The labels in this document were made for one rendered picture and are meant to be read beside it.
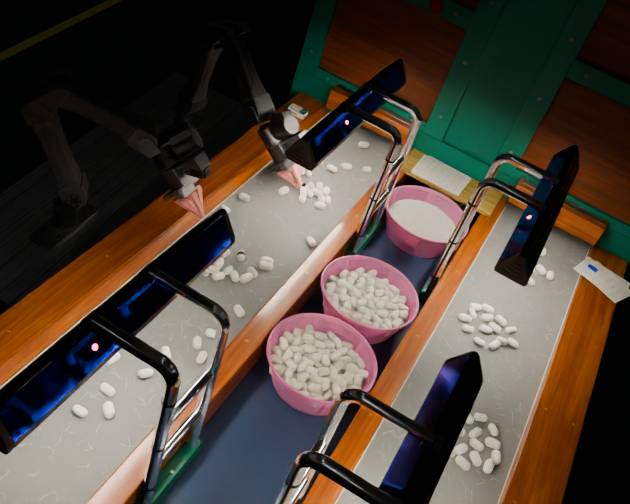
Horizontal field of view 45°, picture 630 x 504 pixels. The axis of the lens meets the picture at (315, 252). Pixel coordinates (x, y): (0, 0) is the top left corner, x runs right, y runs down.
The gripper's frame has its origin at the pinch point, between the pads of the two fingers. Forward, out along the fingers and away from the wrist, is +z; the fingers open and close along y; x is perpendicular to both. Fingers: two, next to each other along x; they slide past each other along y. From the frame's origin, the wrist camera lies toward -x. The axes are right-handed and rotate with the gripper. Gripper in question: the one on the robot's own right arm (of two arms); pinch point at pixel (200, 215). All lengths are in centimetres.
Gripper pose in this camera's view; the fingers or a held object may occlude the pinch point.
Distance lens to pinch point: 194.9
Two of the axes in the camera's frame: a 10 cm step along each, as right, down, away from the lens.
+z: 4.9, 8.3, 2.7
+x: -7.5, 2.4, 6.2
